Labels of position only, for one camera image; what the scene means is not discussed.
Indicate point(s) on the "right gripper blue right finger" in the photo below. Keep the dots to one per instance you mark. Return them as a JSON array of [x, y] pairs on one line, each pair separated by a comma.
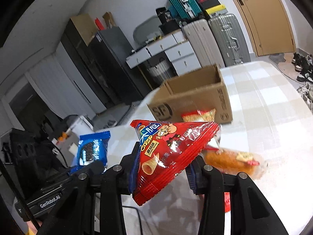
[[191, 173]]

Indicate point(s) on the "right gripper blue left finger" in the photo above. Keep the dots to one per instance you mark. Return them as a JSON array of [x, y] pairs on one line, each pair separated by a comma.
[[134, 171]]

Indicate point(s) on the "red crispy cone snack bag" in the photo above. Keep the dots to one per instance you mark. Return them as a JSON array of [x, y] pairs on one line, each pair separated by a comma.
[[165, 150]]

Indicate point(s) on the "orange bread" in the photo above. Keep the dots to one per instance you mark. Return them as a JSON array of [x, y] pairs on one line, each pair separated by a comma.
[[232, 162]]

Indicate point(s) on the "blue Oreo cookie pack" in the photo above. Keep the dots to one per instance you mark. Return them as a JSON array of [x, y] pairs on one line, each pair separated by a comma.
[[92, 147]]

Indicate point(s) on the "white red noodle snack bag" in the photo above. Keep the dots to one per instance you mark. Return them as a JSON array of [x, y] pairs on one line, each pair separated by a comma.
[[199, 115]]

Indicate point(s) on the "red wafer pack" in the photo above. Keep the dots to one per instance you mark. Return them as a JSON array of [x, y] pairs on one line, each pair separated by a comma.
[[227, 205]]

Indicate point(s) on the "white kettle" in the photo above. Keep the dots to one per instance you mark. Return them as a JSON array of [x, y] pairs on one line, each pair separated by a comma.
[[78, 125]]

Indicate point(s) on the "SF cardboard box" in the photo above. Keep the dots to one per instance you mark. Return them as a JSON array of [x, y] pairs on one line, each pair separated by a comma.
[[202, 89]]

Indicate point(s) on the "white woven basket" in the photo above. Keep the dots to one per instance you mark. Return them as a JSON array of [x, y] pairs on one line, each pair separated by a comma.
[[162, 71]]

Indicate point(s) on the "black refrigerator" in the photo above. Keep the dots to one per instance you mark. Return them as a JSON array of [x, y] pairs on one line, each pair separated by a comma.
[[100, 58]]

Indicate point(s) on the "white drawer desk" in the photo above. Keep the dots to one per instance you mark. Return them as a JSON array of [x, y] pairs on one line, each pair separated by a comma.
[[175, 46]]

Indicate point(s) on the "silver suitcase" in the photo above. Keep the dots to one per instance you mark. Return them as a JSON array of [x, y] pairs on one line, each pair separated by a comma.
[[230, 39]]

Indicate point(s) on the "beige suitcase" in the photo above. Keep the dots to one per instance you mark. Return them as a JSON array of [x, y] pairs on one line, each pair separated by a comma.
[[203, 43]]

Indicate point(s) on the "oval mirror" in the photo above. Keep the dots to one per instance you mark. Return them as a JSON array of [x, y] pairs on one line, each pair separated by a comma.
[[147, 30]]

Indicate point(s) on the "wooden door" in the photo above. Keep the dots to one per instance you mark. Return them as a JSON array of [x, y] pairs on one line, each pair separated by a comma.
[[268, 26]]

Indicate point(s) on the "stack of shoe boxes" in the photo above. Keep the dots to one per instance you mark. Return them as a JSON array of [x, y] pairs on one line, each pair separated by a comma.
[[212, 8]]

